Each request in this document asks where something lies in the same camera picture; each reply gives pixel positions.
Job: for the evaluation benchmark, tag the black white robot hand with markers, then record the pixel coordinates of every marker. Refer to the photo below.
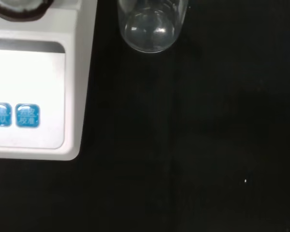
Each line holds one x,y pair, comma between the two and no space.
26,13

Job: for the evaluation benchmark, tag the white electronic balance steel pan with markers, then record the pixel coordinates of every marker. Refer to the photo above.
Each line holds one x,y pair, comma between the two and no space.
31,91

